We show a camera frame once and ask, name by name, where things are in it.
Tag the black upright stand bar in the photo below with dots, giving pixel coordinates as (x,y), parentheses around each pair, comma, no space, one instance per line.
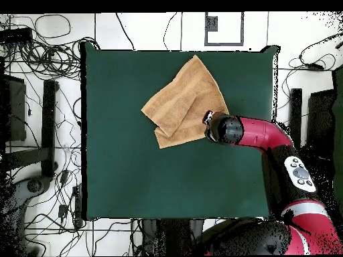
(296,112)
(48,120)

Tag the flat black box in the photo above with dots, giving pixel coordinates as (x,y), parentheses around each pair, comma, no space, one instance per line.
(16,34)

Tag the grey square floor frame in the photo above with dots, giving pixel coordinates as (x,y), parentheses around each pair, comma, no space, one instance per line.
(242,29)

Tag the tan terry towel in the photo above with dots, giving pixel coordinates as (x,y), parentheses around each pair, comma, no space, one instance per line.
(187,101)

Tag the grey office chair base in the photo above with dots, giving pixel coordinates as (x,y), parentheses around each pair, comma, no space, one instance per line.
(18,192)

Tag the large black case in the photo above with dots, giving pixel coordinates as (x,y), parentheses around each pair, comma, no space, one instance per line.
(320,123)
(14,107)

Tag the black power strip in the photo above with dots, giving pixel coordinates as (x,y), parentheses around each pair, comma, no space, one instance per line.
(77,208)

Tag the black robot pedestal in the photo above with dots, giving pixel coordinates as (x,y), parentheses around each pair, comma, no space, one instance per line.
(171,235)

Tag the dark green table cloth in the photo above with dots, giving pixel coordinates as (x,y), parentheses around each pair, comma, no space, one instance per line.
(128,174)

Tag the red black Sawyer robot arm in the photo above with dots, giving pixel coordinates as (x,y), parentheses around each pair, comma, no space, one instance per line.
(262,133)

